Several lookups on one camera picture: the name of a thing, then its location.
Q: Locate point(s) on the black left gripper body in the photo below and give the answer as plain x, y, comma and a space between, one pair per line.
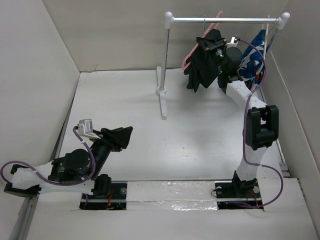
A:
116, 145

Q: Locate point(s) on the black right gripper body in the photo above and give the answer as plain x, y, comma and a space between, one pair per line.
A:
218, 47

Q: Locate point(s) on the black denim trousers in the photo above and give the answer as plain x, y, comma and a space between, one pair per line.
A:
202, 69

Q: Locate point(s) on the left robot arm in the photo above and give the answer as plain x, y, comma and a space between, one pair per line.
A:
78, 171

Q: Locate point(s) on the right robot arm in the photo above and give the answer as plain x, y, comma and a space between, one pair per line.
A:
260, 124

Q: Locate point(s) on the cream clothes hanger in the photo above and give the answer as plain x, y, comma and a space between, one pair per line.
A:
265, 47

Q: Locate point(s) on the blue patterned garment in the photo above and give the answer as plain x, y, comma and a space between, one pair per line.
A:
252, 67

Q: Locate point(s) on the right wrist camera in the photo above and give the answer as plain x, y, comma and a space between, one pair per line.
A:
233, 42

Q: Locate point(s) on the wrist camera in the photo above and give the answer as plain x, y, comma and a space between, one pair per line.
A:
85, 129
233, 42

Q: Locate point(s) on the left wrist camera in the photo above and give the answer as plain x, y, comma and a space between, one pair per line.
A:
85, 129

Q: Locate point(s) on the aluminium left rail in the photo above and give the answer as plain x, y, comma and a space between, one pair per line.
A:
26, 213

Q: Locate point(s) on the aluminium side rail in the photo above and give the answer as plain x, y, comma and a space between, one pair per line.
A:
274, 158

